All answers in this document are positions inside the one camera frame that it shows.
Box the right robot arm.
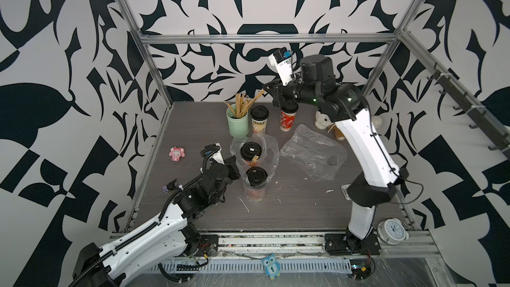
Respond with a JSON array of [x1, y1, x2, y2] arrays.
[[264, 48, 407, 243]]

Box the cream milk tea cup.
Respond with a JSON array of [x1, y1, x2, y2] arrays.
[[250, 105, 269, 134]]

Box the green cup holder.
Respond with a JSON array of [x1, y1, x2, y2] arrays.
[[226, 104, 249, 138]]

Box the pink pig toy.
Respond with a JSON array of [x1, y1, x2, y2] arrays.
[[169, 147, 185, 162]]

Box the red milk tea cup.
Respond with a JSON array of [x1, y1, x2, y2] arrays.
[[240, 142, 262, 166], [280, 101, 299, 132], [244, 167, 268, 203]]

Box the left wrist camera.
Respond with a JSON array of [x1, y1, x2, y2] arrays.
[[201, 143, 224, 164]]

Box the aluminium front rail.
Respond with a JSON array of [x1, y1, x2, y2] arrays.
[[104, 230, 439, 259]]

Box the white alarm clock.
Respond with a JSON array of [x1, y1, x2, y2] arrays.
[[377, 218, 409, 245]]

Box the wall hook rack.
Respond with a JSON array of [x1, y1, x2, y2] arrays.
[[427, 70, 509, 160]]

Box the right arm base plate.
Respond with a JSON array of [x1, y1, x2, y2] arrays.
[[324, 232, 381, 256]]

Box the clear plastic bag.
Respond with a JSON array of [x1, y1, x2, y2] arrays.
[[230, 134, 280, 201], [280, 124, 347, 182]]

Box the red milk tea cup back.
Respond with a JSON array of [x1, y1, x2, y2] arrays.
[[280, 101, 299, 132]]

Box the single wooden stirrer stick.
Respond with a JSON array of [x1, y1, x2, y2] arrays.
[[249, 155, 259, 167]]

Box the small purple black toy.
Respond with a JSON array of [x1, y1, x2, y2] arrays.
[[162, 183, 178, 193]]

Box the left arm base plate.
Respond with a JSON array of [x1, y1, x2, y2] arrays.
[[180, 235, 219, 256]]

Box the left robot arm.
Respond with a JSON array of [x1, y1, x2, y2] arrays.
[[70, 156, 240, 286]]

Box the blue owl number tag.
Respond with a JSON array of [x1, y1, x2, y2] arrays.
[[262, 254, 281, 280]]

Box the white teddy bear brown hoodie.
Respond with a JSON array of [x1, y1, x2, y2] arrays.
[[315, 110, 383, 141]]

